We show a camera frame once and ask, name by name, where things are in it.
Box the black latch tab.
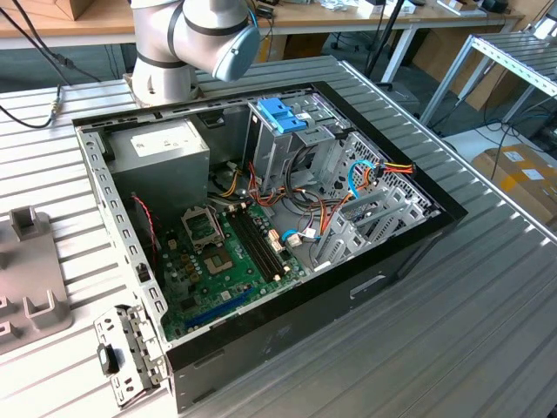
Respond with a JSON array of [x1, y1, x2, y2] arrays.
[[97, 343, 121, 376]]

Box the blue plastic drive latch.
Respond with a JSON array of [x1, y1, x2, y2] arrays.
[[256, 98, 319, 136]]

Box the yellow black wire bundle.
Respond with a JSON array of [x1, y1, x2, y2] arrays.
[[208, 167, 245, 201]]

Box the coloured power wire black plug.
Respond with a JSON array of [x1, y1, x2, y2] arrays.
[[365, 159, 417, 188]]

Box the black open PC case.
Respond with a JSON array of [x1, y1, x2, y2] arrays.
[[71, 80, 469, 415]]

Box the black RAM slot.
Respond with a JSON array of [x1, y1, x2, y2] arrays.
[[228, 207, 279, 283], [240, 203, 289, 275]]

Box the red black fan wire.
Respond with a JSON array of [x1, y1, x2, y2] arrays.
[[130, 194, 160, 266]]

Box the black tripod stand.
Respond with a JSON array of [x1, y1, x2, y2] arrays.
[[365, 0, 408, 88]]

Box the grey power supply unit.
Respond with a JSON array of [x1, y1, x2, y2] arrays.
[[104, 118, 212, 223]]

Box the metal socket cover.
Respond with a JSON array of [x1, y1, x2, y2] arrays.
[[180, 206, 226, 254]]

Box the labelled brown cardboard box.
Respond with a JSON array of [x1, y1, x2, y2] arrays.
[[472, 143, 557, 226]]

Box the metal expansion card retainer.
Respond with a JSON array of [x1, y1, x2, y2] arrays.
[[93, 304, 171, 408]]

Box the orange red wire bundle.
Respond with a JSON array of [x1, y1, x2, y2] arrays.
[[247, 160, 353, 245]]

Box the grey parts rack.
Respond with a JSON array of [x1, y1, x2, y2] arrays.
[[0, 206, 74, 356]]

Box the blue expansion slot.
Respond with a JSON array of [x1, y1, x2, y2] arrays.
[[185, 285, 256, 332]]

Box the black cable with plug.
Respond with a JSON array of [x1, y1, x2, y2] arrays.
[[0, 84, 64, 130]]

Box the blue wire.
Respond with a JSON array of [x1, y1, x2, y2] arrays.
[[346, 158, 379, 200], [280, 229, 321, 247]]

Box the green motherboard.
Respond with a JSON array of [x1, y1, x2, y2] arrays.
[[158, 202, 304, 340]]

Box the grey metal disk bay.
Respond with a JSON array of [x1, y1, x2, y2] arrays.
[[311, 186, 440, 273]]

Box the grey metal drive cage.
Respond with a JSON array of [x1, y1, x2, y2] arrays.
[[243, 93, 349, 197]]

